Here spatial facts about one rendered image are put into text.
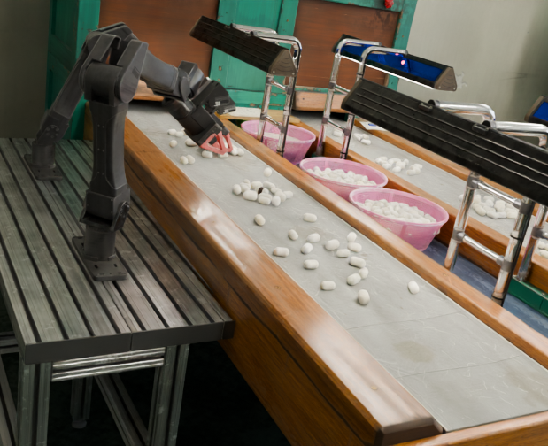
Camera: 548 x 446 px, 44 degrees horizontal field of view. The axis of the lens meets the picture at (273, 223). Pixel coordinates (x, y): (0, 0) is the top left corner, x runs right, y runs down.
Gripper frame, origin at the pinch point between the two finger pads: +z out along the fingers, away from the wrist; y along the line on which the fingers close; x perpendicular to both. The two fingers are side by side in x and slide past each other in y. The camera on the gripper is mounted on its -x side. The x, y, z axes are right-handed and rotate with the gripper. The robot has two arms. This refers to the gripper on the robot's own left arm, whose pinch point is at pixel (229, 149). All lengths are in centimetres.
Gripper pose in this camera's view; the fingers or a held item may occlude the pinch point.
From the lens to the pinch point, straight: 212.3
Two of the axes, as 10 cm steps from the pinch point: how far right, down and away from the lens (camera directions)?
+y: -4.4, -3.8, 8.1
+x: -6.9, 7.2, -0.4
